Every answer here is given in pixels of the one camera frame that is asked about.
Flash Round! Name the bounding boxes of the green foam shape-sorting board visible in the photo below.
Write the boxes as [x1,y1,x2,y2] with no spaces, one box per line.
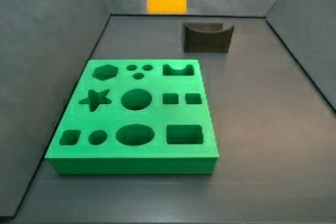
[46,59,219,175]

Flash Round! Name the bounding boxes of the black concave rectangular foam block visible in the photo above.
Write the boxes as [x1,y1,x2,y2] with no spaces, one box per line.
[185,23,235,53]

